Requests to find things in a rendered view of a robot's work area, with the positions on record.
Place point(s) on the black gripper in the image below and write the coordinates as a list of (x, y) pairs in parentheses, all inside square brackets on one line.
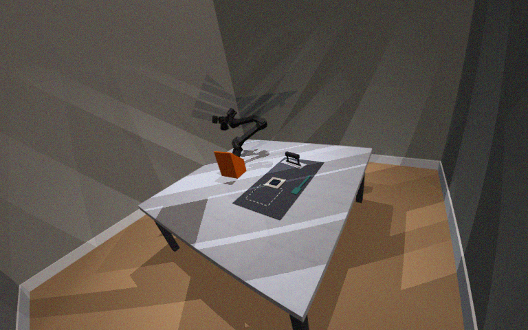
[(215, 118)]

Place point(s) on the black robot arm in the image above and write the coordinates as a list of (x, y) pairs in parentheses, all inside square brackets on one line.
[(237, 142)]

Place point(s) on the beige tile with dark top panel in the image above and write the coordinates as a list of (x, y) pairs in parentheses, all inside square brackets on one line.
[(275, 183)]

